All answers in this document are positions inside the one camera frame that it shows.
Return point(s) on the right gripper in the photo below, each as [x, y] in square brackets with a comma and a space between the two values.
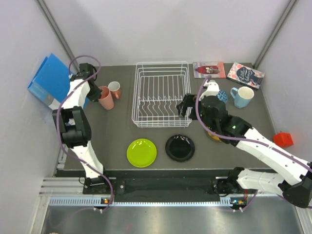
[189, 100]

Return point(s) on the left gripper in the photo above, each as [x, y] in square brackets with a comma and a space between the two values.
[96, 96]

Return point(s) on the salmon dotted mug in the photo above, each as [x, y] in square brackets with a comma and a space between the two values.
[115, 89]

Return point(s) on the tall pink cup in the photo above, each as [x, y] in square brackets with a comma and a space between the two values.
[106, 99]

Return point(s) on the black plate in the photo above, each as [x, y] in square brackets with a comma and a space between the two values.
[179, 148]

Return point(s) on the blue triangle pattern bowl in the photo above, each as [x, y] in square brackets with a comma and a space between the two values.
[222, 95]

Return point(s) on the yellow patterned plate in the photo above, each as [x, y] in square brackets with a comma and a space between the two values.
[214, 137]

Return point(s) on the lime green plate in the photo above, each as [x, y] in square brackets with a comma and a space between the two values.
[141, 153]

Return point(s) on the light blue mug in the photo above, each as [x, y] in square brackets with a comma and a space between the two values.
[242, 96]

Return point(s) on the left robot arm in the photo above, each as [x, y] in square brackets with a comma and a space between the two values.
[75, 131]

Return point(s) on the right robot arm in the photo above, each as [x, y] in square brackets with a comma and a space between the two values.
[292, 177]

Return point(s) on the blue folder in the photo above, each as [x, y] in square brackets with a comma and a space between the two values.
[51, 82]

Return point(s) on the red thin book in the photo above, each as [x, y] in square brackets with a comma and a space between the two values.
[214, 69]

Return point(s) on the floral paperback book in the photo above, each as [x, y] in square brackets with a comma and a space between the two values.
[245, 76]

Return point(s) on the orange red cube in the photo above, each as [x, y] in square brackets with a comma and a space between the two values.
[283, 140]

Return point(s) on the white wire dish rack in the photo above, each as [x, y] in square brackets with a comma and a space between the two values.
[158, 88]

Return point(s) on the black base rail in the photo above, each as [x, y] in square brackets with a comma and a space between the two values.
[165, 185]

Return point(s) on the slotted cable duct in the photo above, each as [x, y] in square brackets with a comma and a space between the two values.
[101, 202]

